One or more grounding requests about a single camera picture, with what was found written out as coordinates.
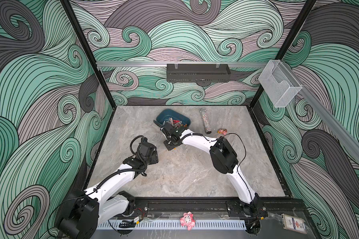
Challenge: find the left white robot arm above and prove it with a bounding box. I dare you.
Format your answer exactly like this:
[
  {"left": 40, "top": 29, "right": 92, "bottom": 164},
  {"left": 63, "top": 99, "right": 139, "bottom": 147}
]
[{"left": 54, "top": 138, "right": 158, "bottom": 239}]

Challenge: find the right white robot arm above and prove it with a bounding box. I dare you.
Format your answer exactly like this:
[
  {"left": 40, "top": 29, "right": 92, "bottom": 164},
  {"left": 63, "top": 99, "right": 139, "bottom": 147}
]
[{"left": 160, "top": 123, "right": 260, "bottom": 210}]

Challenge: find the teal storage box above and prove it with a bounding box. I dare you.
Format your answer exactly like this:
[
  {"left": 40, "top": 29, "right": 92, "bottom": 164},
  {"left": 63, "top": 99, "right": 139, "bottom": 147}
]
[{"left": 156, "top": 109, "right": 191, "bottom": 127}]

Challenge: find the rhinestone silver microphone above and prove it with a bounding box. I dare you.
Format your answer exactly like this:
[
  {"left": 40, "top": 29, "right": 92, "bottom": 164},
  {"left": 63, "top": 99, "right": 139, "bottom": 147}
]
[{"left": 200, "top": 108, "right": 211, "bottom": 134}]

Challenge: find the pink strawberry bear toy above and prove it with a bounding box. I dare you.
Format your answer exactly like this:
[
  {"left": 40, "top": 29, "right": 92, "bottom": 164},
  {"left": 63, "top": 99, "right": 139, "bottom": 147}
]
[{"left": 217, "top": 128, "right": 227, "bottom": 135}]

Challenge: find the pink pig plush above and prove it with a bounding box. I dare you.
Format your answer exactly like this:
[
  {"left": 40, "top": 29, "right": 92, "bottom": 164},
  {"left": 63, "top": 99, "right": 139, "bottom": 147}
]
[{"left": 180, "top": 212, "right": 195, "bottom": 231}]

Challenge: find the badge card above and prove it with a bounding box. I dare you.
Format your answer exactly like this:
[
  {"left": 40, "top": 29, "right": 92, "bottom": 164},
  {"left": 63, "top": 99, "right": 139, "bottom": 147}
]
[{"left": 281, "top": 214, "right": 307, "bottom": 234}]

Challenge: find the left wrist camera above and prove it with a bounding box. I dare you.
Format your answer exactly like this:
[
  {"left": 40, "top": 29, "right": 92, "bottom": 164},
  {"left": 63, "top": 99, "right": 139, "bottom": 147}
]
[{"left": 137, "top": 142, "right": 159, "bottom": 165}]

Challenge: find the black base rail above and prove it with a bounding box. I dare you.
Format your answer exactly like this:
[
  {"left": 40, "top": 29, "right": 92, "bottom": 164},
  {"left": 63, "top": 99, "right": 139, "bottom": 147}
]
[{"left": 134, "top": 197, "right": 306, "bottom": 217}]

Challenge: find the black wall tray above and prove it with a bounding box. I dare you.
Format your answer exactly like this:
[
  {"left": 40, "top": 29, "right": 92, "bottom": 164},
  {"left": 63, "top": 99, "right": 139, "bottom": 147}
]
[{"left": 166, "top": 64, "right": 231, "bottom": 84}]

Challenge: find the white slotted cable duct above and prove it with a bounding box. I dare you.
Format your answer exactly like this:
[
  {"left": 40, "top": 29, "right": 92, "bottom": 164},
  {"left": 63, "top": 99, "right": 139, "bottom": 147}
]
[{"left": 97, "top": 219, "right": 246, "bottom": 231}]

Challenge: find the aluminium rail back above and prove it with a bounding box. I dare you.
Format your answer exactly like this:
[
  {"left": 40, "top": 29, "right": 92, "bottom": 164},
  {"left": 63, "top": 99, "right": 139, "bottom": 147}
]
[{"left": 96, "top": 61, "right": 267, "bottom": 68}]

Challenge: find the aluminium rail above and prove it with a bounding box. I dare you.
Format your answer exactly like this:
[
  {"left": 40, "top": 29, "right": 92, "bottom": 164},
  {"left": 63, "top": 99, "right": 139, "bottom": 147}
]
[
  {"left": 284, "top": 63, "right": 359, "bottom": 165},
  {"left": 96, "top": 61, "right": 267, "bottom": 68}
]

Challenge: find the clear plastic wall holder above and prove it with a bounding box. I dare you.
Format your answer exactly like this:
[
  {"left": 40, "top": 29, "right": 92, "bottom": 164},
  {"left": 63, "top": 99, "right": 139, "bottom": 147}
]
[{"left": 258, "top": 60, "right": 302, "bottom": 108}]

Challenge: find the black corner frame post left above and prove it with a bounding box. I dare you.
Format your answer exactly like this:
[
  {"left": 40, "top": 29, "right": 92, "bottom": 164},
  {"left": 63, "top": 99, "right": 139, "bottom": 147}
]
[{"left": 60, "top": 0, "right": 116, "bottom": 110}]

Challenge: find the black corner frame post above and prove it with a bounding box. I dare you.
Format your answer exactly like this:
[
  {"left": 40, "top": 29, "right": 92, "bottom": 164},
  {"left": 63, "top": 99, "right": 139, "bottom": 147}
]
[
  {"left": 60, "top": 0, "right": 116, "bottom": 110},
  {"left": 249, "top": 1, "right": 316, "bottom": 110}
]

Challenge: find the black corner frame post right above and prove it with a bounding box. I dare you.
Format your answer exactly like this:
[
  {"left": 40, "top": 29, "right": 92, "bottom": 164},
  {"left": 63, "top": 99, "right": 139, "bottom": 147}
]
[{"left": 249, "top": 1, "right": 316, "bottom": 110}]

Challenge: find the aluminium rail right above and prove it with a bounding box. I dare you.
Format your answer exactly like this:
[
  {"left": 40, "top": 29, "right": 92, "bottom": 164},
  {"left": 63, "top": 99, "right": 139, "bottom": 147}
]
[{"left": 284, "top": 63, "right": 359, "bottom": 165}]

